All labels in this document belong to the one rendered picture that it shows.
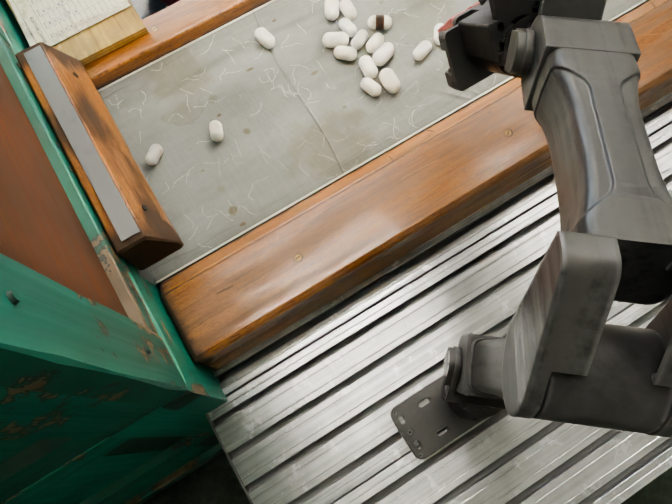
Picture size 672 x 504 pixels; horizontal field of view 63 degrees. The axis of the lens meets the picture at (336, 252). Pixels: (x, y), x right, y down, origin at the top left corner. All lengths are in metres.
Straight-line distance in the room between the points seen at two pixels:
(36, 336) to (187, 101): 0.54
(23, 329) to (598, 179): 0.32
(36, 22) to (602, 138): 0.77
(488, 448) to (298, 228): 0.36
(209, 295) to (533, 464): 0.44
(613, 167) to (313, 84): 0.52
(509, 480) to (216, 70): 0.67
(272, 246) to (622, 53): 0.42
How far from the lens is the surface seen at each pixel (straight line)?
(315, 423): 0.73
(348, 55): 0.81
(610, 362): 0.35
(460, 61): 0.61
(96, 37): 0.88
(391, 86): 0.78
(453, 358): 0.61
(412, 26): 0.86
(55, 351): 0.35
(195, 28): 0.86
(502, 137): 0.75
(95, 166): 0.66
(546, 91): 0.44
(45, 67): 0.76
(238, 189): 0.74
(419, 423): 0.72
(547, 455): 0.76
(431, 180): 0.71
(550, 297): 0.31
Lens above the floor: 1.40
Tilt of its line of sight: 72 degrees down
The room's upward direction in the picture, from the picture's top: 6 degrees counter-clockwise
